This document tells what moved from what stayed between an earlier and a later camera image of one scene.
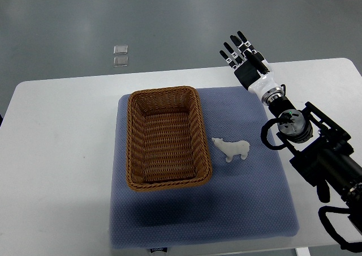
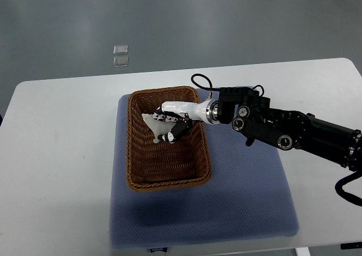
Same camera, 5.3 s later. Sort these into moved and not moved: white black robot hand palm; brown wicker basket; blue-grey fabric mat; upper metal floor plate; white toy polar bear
Moved: white black robot hand palm; white toy polar bear
Not moved: brown wicker basket; blue-grey fabric mat; upper metal floor plate
